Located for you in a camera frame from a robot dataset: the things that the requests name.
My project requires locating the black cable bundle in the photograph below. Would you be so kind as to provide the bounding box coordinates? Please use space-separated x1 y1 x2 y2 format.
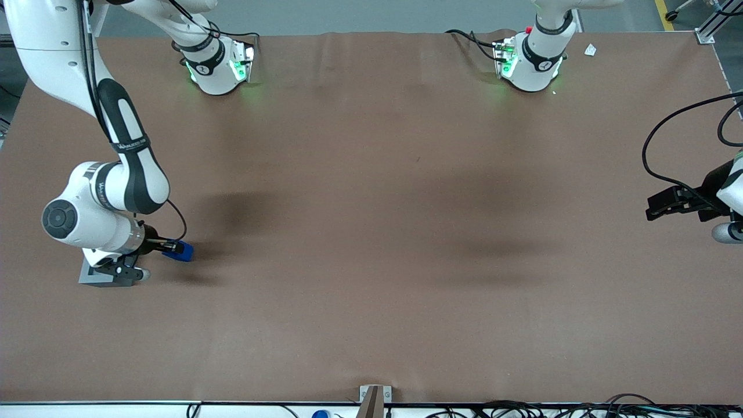
428 399 549 418
550 393 743 418

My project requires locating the aluminium frame profile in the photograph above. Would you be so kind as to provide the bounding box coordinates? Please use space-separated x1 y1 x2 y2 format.
86 0 110 37
695 0 743 45

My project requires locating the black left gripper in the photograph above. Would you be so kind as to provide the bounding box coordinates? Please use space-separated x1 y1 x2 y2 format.
646 160 737 222

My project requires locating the blue plastic part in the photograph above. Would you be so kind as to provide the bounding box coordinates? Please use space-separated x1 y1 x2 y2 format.
162 240 195 263

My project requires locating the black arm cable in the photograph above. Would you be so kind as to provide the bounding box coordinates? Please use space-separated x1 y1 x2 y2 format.
717 100 743 147
641 92 743 211
77 0 188 242

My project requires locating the white table edge rail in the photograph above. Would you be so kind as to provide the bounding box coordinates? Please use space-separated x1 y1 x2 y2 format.
0 401 743 418

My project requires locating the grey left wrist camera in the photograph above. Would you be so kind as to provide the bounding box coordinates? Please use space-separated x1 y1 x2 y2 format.
712 222 743 244

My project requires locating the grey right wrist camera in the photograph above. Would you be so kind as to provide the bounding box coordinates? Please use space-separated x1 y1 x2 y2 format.
92 255 152 286

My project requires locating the brown table mat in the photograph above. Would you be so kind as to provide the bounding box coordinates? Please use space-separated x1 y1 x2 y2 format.
0 29 743 405

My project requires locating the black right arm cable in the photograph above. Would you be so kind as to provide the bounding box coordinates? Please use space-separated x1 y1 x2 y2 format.
77 0 188 242

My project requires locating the chair caster base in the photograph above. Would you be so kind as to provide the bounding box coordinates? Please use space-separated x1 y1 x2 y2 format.
665 0 700 22

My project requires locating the metal bracket with brown post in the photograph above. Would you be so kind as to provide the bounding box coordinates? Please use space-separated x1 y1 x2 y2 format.
359 384 392 418

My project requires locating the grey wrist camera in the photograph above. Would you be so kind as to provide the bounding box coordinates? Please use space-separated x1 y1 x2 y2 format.
712 222 743 244
92 255 152 286

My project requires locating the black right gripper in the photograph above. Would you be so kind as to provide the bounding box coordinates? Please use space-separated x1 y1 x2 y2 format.
142 225 185 257

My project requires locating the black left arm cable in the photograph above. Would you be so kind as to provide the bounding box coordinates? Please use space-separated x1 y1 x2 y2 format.
717 100 743 147
641 92 743 211

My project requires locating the gray square base block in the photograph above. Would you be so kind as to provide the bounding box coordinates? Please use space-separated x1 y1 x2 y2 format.
78 255 138 288

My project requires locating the black base power cable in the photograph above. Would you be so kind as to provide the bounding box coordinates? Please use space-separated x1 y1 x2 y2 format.
445 29 501 62
168 0 260 59

